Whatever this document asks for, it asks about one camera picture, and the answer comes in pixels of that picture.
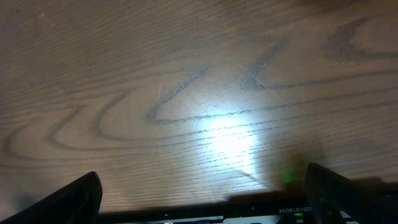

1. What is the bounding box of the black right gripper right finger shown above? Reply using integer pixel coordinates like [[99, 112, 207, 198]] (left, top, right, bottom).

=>
[[304, 162, 397, 224]]

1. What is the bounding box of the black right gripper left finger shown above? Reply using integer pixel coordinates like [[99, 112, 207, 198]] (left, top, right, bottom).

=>
[[1, 171, 103, 224]]

